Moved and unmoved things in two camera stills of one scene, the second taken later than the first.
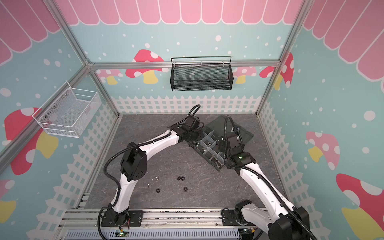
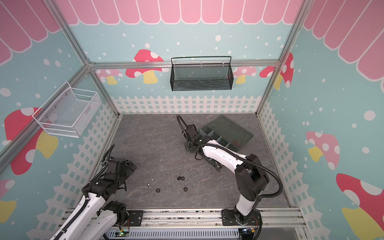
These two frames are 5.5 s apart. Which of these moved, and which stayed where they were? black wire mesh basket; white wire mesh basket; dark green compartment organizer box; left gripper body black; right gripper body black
Moved: left gripper body black; right gripper body black
Stayed: black wire mesh basket; dark green compartment organizer box; white wire mesh basket
